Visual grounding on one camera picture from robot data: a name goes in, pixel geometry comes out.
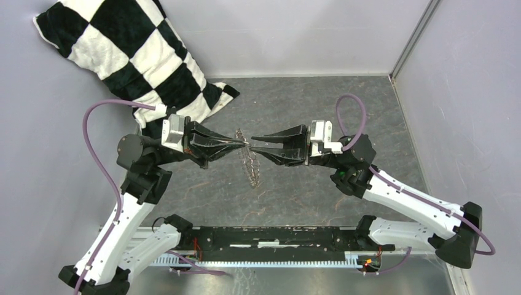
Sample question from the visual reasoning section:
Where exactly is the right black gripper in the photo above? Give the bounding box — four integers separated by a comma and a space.
249, 123, 344, 170

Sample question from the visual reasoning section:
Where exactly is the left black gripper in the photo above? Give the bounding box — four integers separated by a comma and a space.
152, 115, 246, 168

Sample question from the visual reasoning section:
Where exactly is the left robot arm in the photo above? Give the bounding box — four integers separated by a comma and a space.
58, 114, 247, 294

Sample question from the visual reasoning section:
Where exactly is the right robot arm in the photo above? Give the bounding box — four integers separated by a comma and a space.
253, 120, 483, 269

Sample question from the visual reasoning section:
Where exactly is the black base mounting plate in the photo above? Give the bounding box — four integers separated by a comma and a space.
174, 226, 396, 262

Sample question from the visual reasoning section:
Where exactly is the black white checkered pillow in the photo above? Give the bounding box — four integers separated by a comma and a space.
33, 0, 239, 138

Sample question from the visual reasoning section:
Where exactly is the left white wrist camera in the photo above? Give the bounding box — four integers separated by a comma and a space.
161, 114, 185, 152

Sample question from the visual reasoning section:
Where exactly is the aluminium frame rail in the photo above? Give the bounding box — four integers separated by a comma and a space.
79, 226, 473, 295

